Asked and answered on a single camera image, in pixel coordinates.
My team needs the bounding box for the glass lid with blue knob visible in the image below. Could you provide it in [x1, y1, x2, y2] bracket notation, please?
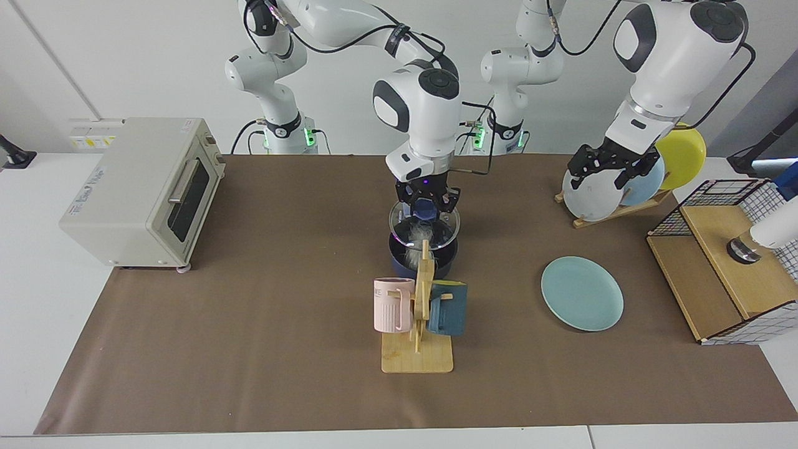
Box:
[389, 198, 462, 251]

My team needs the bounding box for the white vermicelli bundle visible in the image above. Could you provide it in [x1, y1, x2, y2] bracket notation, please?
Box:
[399, 223, 438, 269]

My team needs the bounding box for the light blue plate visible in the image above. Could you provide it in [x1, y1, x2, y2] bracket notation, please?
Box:
[618, 156, 666, 206]

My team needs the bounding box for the white plate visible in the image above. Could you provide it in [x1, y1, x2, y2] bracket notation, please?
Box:
[562, 167, 625, 223]

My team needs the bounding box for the wooden plate rack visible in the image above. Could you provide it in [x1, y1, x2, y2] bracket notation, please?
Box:
[554, 189, 674, 229]

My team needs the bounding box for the yellow plate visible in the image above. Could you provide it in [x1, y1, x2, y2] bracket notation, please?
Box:
[655, 123, 707, 191]

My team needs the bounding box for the teal plate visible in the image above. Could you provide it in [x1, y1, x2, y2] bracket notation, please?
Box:
[541, 256, 625, 332]

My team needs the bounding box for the pink cup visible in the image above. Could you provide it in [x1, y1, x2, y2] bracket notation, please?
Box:
[373, 278, 416, 334]

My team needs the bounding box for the dark teal cup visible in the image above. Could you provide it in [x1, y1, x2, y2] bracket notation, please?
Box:
[427, 281, 468, 337]

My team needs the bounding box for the wooden cup stand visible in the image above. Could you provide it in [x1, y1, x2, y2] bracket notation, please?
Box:
[381, 239, 454, 374]

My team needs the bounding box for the brown table cloth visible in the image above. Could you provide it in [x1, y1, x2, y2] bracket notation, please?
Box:
[34, 154, 798, 435]

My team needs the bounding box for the white cylinder with dark end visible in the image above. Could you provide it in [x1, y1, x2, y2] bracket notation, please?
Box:
[726, 209, 798, 264]

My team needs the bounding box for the blue block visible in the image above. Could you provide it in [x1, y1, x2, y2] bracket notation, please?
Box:
[773, 161, 798, 201]

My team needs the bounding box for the pale toaster oven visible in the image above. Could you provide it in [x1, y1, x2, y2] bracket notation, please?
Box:
[59, 117, 226, 272]

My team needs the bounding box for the black stand foot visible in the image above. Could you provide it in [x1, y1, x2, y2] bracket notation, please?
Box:
[0, 134, 37, 170]

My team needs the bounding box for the blue-handled black pot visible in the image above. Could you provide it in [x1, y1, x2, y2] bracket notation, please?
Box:
[389, 215, 459, 280]

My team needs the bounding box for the black base cable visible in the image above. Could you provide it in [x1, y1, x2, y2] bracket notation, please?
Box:
[457, 120, 486, 155]
[229, 118, 269, 155]

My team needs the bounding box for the wire basket with wooden floor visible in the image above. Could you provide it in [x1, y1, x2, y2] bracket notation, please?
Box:
[646, 178, 798, 345]

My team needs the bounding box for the white wall socket strip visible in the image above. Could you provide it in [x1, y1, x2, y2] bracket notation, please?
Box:
[67, 118, 125, 150]

